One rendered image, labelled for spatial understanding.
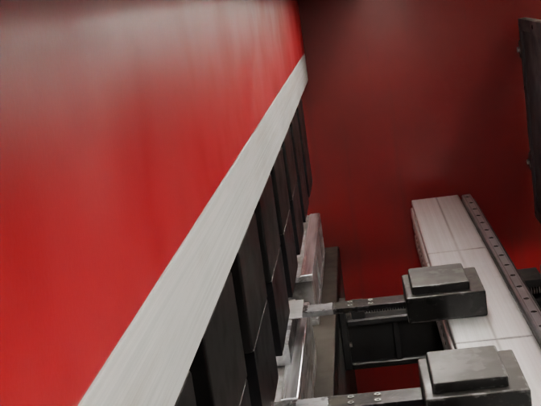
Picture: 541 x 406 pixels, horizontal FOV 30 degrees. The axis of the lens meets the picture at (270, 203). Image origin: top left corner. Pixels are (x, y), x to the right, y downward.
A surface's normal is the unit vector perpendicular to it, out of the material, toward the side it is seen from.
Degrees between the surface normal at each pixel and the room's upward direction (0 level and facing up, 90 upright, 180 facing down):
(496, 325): 0
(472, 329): 0
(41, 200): 90
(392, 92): 90
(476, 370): 0
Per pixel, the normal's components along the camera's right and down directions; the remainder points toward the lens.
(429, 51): -0.07, 0.21
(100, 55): 0.99, -0.12
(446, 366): -0.14, -0.97
